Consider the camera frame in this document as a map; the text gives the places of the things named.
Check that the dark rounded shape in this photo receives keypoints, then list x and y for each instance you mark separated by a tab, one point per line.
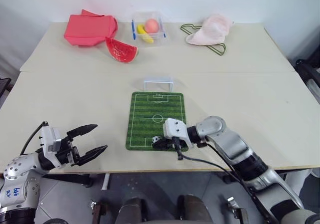
132	209

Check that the small soccer ball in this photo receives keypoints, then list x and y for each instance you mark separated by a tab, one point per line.
155	139

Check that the black chair edge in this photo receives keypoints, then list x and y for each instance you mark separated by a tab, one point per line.
4	85

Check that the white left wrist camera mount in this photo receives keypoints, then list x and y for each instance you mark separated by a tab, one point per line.
48	140

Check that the green soccer field mat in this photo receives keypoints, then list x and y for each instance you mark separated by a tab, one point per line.
150	109

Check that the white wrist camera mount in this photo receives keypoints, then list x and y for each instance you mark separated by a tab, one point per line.
175	130
48	140

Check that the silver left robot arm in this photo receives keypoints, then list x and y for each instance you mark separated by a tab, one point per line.
17	176

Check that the red folded cloth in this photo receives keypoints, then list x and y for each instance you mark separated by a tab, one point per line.
87	29

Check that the clear plastic box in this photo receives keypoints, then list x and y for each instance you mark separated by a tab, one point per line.
157	38

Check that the pink peach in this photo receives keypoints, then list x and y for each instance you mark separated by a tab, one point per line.
152	25

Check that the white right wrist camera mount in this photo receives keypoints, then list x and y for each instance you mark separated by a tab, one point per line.
175	130

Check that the white table leg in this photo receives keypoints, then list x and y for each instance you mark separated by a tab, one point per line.
105	181

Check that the pink towel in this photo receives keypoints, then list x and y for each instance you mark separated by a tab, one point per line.
211	30

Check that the small white soccer goal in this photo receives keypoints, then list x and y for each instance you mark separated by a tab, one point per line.
158	82

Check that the watermelon slice shaped plate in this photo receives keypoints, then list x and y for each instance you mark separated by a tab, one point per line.
121	51

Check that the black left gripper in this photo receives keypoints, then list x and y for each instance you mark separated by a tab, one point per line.
66	154

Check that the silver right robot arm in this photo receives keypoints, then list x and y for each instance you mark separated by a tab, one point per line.
232	144

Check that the black equipment with white parts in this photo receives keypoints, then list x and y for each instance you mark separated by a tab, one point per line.
308	76

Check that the metal bracket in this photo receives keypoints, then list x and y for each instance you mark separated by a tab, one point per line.
98	211
236	209

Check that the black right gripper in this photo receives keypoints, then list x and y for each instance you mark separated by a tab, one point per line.
170	144

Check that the yellow banana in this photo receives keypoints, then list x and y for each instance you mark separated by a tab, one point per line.
143	33

